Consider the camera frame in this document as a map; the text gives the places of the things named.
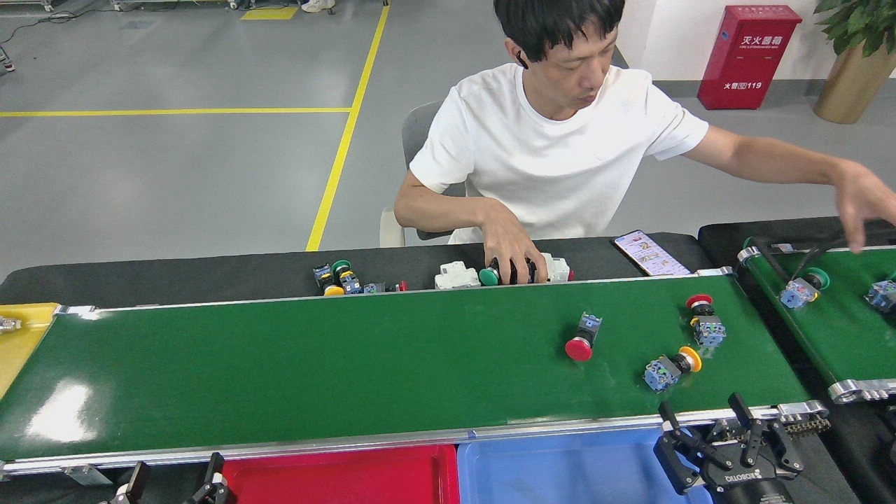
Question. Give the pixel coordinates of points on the metal trolley frame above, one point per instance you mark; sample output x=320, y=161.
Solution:
x=5, y=61

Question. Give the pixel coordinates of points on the smartphone with lit screen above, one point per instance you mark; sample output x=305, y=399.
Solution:
x=651, y=253

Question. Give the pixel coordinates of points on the person's right forearm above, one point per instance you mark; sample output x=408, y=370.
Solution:
x=441, y=213

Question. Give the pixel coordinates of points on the white shoe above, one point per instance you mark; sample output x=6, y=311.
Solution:
x=318, y=5

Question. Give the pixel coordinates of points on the blue plastic bin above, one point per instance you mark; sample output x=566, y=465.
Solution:
x=560, y=476

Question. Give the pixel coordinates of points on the yellow plastic tray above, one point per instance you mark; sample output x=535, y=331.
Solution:
x=21, y=350

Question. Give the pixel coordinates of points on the person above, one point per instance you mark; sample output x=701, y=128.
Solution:
x=560, y=154

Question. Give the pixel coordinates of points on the black earbud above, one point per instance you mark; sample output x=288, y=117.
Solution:
x=520, y=59

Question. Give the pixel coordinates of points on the green potted plant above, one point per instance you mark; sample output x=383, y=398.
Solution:
x=857, y=21

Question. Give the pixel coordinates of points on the red mushroom button switch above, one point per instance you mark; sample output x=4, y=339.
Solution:
x=399, y=285
x=709, y=331
x=579, y=348

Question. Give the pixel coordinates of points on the person's left forearm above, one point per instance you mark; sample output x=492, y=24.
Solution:
x=791, y=164

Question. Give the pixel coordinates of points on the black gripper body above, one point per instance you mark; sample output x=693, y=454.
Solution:
x=749, y=483

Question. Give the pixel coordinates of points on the red plastic bin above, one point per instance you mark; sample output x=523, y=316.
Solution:
x=336, y=483

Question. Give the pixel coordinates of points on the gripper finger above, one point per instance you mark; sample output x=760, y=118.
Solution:
x=784, y=448
x=677, y=462
x=138, y=476
x=215, y=469

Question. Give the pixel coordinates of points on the grey office chair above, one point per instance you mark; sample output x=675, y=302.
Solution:
x=420, y=126

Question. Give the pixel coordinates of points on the red fire extinguisher box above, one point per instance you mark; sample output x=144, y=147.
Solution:
x=749, y=59

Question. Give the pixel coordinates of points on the long green conveyor belt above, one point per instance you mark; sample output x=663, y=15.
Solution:
x=350, y=364

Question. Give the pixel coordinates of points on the small blue contact block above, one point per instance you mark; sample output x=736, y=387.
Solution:
x=375, y=288

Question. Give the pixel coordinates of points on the person's left hand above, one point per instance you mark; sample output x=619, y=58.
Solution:
x=864, y=196

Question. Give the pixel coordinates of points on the green feeder conveyor belt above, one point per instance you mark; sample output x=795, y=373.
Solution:
x=840, y=336

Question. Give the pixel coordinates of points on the person's right hand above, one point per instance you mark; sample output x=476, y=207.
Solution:
x=507, y=241

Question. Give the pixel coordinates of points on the gold plant pot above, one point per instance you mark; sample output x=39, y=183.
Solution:
x=850, y=87

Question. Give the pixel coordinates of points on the white circuit breaker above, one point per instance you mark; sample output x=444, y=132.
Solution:
x=456, y=276
x=558, y=269

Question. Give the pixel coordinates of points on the white bulb silver base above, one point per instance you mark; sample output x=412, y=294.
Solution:
x=10, y=324

